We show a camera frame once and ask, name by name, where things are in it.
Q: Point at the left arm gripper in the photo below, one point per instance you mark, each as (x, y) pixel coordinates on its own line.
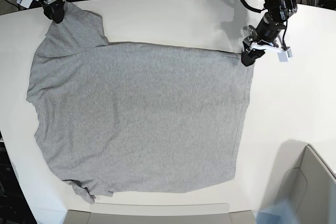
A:
(265, 36)

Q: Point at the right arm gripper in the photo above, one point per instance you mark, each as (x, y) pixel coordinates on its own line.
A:
(53, 9)

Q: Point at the blue translucent object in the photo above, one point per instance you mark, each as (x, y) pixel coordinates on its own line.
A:
(282, 211)

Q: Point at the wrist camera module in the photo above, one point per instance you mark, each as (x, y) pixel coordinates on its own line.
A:
(24, 3)
(284, 54)

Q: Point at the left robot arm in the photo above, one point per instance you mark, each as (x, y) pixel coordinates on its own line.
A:
(279, 10)

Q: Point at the grey T-shirt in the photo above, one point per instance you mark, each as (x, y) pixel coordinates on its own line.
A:
(135, 117)

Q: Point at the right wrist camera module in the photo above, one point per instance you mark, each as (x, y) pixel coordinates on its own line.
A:
(24, 3)

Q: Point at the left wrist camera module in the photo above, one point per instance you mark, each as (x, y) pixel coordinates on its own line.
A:
(284, 54)

